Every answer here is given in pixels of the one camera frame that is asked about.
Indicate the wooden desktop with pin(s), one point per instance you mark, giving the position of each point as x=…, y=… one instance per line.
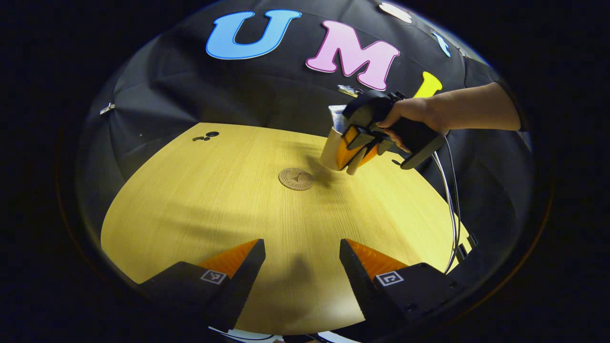
x=214, y=209

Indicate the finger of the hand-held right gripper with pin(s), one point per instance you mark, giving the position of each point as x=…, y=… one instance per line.
x=376, y=148
x=348, y=150

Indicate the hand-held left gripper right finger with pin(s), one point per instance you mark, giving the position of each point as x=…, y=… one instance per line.
x=360, y=286

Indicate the round wooden coaster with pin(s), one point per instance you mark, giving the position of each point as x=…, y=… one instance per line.
x=296, y=179

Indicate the black backdrop cloth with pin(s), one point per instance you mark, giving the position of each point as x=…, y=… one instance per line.
x=267, y=90

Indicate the beige cup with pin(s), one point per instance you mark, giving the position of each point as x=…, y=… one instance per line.
x=331, y=150

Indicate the white toothpaste tube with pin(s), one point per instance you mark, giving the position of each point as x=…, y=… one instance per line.
x=337, y=116

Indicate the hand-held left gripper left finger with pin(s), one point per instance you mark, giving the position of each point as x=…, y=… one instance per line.
x=245, y=286

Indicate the small silver backdrop clip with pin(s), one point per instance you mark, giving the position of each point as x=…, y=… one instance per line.
x=107, y=109

